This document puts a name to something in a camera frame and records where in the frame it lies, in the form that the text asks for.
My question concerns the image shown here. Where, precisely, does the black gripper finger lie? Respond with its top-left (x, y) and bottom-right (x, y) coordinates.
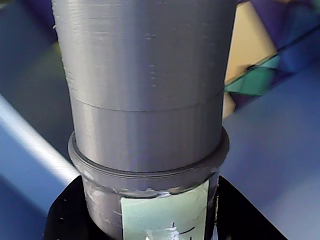
top-left (43, 174), bottom-right (111, 240)
top-left (212, 174), bottom-right (288, 240)

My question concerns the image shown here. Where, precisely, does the gray salt shaker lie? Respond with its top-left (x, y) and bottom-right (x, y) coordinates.
top-left (51, 0), bottom-right (238, 240)

